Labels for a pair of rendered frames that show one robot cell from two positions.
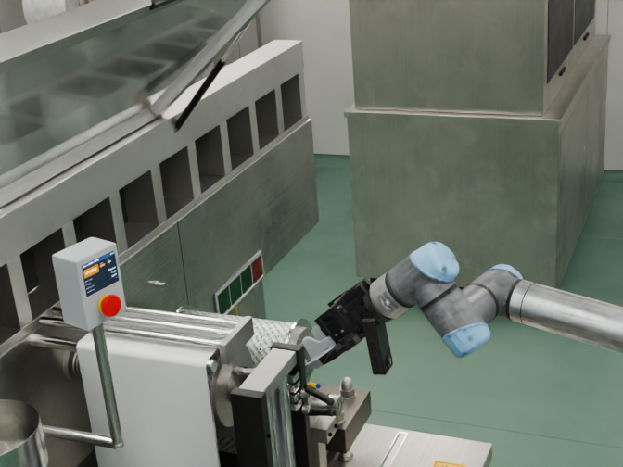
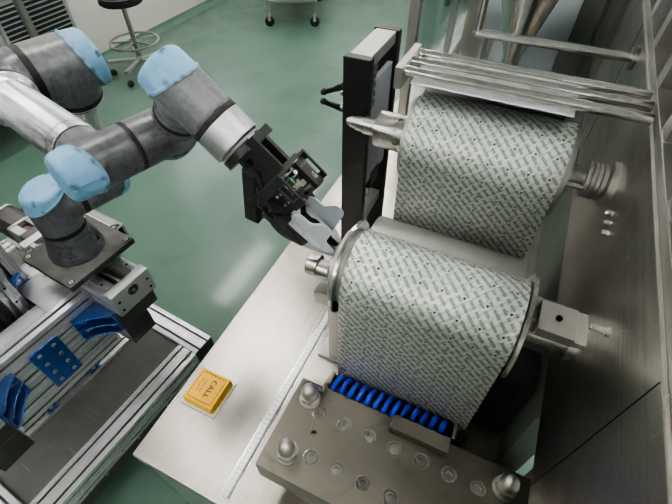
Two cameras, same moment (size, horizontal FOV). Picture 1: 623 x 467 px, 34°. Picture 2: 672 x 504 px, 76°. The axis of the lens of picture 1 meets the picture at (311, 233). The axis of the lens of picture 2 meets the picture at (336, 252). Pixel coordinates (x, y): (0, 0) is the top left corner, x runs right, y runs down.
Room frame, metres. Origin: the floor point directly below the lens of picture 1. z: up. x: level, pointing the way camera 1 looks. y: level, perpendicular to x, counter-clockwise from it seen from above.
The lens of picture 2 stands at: (2.15, 0.03, 1.75)
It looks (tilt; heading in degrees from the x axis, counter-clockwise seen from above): 48 degrees down; 181
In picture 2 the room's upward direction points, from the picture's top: straight up
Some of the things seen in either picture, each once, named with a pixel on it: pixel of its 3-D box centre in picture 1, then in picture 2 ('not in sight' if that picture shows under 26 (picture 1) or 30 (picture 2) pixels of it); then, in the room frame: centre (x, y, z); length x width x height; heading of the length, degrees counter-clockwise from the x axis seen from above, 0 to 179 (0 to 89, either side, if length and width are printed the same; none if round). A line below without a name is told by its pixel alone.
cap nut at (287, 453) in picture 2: (347, 386); (286, 448); (1.93, -0.05, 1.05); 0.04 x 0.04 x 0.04
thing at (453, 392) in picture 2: not in sight; (405, 377); (1.83, 0.14, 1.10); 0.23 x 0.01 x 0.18; 66
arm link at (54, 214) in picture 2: not in sight; (53, 204); (1.29, -0.75, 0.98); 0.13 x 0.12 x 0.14; 140
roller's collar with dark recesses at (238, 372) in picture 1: (251, 386); (394, 131); (1.48, 0.12, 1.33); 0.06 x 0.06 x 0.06; 66
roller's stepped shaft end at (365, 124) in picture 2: not in sight; (362, 124); (1.46, 0.06, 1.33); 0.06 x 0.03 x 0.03; 66
